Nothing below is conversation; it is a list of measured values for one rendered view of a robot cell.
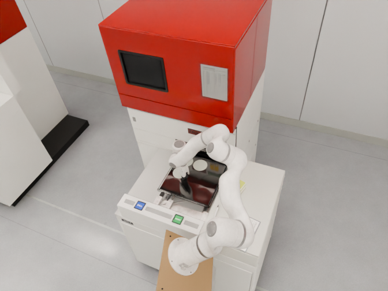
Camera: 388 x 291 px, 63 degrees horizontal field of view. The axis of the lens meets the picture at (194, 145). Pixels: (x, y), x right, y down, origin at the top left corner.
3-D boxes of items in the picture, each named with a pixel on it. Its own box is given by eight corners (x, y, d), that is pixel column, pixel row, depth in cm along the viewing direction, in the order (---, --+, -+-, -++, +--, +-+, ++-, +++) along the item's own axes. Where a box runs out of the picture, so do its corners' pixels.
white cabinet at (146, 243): (171, 205, 308) (158, 148, 248) (270, 239, 277) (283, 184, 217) (137, 266, 269) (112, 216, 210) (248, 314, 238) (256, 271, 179)
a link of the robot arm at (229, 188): (214, 247, 139) (241, 252, 148) (234, 243, 131) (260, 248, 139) (212, 146, 163) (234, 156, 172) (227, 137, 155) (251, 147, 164)
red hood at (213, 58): (169, 51, 267) (159, -25, 224) (265, 68, 241) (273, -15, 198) (121, 106, 221) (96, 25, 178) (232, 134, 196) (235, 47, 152)
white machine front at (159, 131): (138, 139, 256) (127, 100, 227) (235, 167, 230) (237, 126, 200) (135, 142, 254) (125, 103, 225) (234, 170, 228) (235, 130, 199)
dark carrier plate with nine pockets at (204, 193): (182, 152, 233) (182, 152, 232) (226, 165, 222) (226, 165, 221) (159, 189, 212) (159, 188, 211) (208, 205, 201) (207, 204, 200)
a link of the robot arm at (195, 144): (205, 157, 172) (174, 172, 194) (216, 137, 181) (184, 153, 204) (194, 146, 169) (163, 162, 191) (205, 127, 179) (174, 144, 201)
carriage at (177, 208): (157, 200, 211) (157, 197, 209) (209, 217, 200) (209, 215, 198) (152, 209, 207) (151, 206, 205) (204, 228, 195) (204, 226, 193)
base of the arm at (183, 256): (193, 282, 159) (217, 273, 148) (163, 265, 153) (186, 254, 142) (201, 248, 173) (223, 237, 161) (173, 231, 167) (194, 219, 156)
